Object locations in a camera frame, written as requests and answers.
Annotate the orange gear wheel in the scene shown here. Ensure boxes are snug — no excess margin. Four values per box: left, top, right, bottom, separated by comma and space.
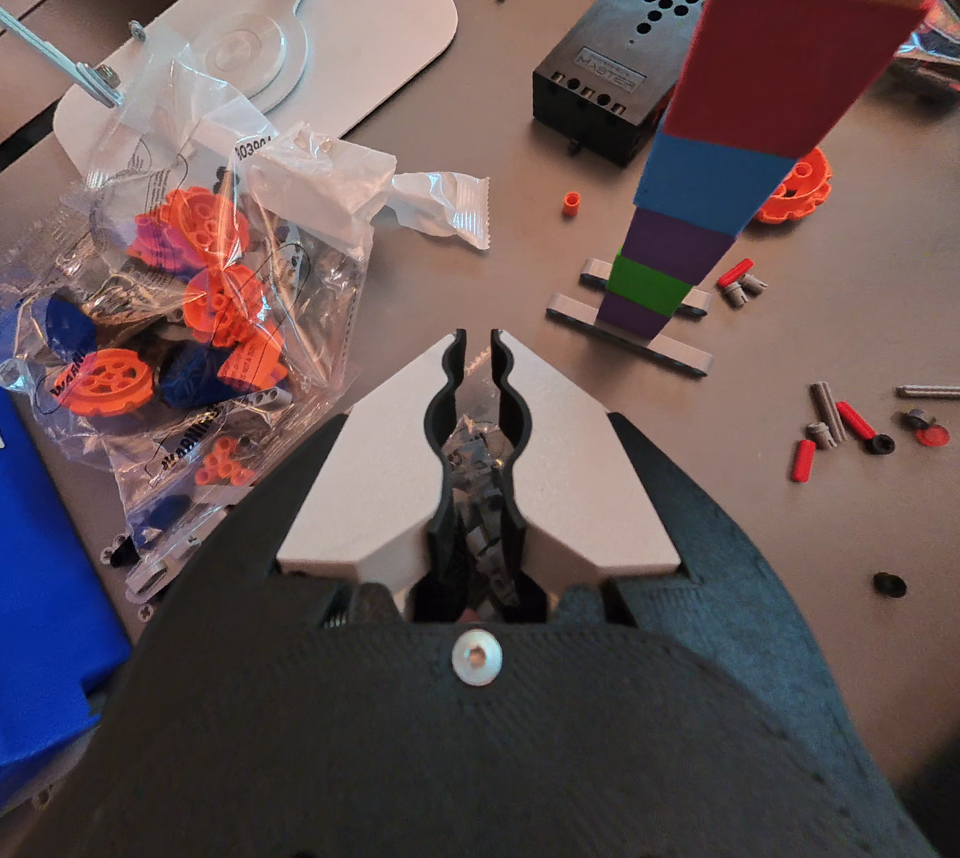
753, 144, 834, 226

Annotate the blue foam cube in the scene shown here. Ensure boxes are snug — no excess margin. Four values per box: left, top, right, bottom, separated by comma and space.
633, 131, 797, 239

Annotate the black perforated control box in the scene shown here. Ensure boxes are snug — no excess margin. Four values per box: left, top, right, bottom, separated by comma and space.
531, 0, 715, 168

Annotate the purple foam cube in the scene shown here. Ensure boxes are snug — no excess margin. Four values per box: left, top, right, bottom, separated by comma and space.
597, 291, 673, 339
618, 206, 737, 288

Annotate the clear bag of orange gears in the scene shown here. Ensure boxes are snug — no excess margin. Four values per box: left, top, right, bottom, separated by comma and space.
0, 108, 378, 606

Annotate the small clear bag of parts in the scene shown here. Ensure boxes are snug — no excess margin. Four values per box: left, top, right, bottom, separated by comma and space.
885, 0, 960, 103

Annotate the white metal stand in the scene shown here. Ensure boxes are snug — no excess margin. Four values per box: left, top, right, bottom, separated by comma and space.
0, 0, 459, 189

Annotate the clear bag of grey parts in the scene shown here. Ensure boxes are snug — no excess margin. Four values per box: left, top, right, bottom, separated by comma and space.
442, 348, 528, 615

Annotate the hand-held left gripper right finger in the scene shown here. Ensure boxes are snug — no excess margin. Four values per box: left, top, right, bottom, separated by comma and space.
489, 327, 683, 614

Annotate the red foam cube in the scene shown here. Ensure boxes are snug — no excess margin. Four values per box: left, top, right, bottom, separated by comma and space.
663, 0, 928, 159

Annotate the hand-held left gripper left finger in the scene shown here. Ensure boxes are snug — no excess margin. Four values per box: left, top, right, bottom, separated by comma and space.
274, 329, 468, 618

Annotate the green foam cube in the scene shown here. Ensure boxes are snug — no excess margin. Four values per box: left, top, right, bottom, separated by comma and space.
605, 253, 692, 318

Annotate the white plastic pouch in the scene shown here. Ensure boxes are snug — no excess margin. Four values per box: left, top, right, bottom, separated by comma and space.
235, 120, 493, 251

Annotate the grey ribbed pin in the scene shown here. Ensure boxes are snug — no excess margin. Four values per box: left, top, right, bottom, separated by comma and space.
809, 381, 849, 444

